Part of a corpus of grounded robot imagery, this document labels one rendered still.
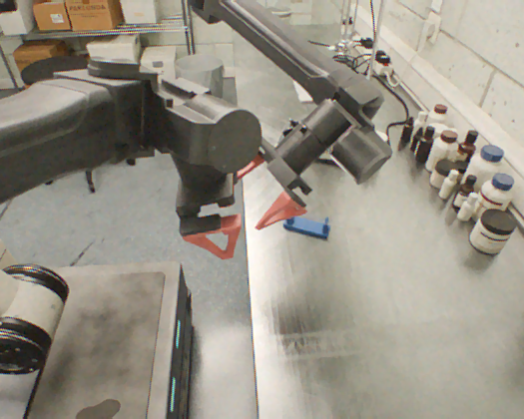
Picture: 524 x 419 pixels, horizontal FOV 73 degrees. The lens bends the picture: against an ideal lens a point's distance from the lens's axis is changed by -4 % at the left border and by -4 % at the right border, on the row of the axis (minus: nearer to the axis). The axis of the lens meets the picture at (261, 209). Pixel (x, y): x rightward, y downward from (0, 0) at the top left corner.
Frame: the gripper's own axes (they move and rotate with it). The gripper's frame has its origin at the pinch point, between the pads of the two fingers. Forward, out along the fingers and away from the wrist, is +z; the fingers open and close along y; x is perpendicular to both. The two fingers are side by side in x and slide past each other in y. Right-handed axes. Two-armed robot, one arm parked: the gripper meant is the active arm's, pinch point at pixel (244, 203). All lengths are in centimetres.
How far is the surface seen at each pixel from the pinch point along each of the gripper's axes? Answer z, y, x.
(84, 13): 31, 253, -79
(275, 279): 8.3, -7.0, -17.4
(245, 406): 60, -16, -71
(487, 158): -41, -10, -42
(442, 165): -35, -4, -46
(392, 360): 0.2, -30.3, -17.7
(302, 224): -1.2, 1.3, -26.2
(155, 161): 59, 137, -115
